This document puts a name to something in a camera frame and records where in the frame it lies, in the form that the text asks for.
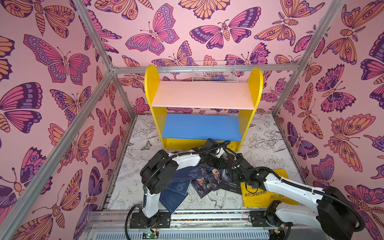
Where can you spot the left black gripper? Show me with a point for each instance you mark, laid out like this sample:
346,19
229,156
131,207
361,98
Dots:
221,161

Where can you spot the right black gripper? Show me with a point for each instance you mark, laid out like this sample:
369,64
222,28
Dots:
229,163

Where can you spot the black wolf cover book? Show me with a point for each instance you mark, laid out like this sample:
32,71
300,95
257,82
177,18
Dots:
227,183

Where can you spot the dark portrait book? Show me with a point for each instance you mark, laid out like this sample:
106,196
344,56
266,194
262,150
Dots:
201,186
214,176

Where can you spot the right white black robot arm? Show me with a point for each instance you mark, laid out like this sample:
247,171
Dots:
325,209

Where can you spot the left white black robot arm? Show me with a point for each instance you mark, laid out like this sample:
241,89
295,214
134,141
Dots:
158,172

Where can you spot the yellow cartoon book left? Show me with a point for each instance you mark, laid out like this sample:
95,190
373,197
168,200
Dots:
255,197

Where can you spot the yellow cartoon book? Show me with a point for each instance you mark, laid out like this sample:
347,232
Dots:
281,197
255,197

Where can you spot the navy book yellow label top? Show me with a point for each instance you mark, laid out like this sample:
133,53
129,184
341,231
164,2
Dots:
187,174

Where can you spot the navy book middle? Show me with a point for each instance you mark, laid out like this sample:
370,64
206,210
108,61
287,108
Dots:
180,188

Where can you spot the yellow cartoon book right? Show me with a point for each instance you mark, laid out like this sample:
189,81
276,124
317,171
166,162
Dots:
281,197

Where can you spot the yellow wooden bookshelf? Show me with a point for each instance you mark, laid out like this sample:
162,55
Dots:
187,131

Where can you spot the navy book bottom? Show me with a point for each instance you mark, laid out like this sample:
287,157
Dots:
171,201

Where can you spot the small green circuit board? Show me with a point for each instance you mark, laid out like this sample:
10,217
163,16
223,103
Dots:
148,235

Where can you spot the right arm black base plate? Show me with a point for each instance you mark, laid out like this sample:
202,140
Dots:
263,218

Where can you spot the clear wire basket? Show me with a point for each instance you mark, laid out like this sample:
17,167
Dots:
212,71

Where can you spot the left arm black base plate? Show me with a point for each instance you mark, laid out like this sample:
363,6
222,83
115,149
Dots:
159,220

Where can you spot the aluminium mounting rail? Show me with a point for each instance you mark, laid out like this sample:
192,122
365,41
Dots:
196,225

